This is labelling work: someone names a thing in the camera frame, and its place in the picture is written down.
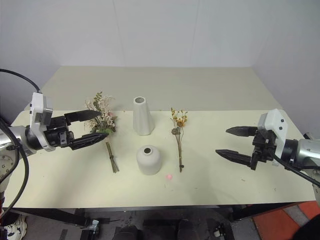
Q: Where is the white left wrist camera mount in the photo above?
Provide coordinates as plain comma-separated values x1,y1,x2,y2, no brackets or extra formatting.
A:
25,92,57,152

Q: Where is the yellow dried flower bunch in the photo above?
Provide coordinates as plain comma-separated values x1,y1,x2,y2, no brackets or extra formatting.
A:
170,107,189,173

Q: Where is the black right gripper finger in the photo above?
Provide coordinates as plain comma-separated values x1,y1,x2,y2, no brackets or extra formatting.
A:
215,149,254,169
225,126,259,138

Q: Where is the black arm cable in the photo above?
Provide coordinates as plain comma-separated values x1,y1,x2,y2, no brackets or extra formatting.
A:
273,152,320,188
0,68,41,216

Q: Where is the black table frame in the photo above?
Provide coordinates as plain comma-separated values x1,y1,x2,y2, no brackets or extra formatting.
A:
4,201,301,228

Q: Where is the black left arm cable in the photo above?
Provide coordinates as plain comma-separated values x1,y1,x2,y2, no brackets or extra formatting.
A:
0,68,41,216

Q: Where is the short round white vase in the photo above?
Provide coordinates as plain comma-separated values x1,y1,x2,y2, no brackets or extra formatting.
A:
136,144,164,176

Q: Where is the orange floor mat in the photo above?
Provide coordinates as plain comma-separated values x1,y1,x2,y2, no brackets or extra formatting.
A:
251,200,320,240

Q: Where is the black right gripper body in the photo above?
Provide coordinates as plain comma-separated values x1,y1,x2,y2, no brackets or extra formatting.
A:
249,128,277,171

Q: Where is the pink white dried bouquet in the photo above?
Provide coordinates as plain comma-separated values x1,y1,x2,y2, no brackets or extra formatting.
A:
84,91,121,174

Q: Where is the silver caster wheel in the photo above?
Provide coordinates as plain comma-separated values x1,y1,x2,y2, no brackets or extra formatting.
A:
212,224,226,238
86,218,101,232

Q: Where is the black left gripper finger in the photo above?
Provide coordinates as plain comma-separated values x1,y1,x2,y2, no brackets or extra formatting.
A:
70,132,110,151
63,109,102,123

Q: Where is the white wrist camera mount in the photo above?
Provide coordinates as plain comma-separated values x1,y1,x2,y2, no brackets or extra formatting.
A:
25,92,57,152
257,108,289,167

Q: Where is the dark rounded robot foot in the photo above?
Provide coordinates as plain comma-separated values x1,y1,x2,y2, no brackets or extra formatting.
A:
112,223,141,240

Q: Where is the white patterned shoe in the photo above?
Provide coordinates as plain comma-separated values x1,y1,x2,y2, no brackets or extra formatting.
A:
3,214,28,240

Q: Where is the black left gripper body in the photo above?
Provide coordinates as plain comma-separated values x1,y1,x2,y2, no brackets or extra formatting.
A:
44,115,75,148

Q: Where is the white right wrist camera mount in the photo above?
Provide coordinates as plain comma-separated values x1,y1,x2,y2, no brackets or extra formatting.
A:
257,108,289,167

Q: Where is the tall white cone vase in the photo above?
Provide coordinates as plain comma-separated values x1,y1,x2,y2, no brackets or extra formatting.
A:
132,96,155,137

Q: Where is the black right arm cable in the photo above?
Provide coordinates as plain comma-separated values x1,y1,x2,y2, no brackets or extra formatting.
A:
273,152,320,188

